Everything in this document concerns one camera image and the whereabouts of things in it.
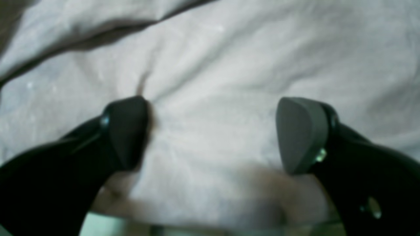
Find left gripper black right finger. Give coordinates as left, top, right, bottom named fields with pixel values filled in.
left=276, top=97, right=420, bottom=236

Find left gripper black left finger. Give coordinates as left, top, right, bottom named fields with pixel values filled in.
left=0, top=96, right=149, bottom=236

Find mauve t-shirt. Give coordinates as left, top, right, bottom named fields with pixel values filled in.
left=1, top=0, right=420, bottom=229

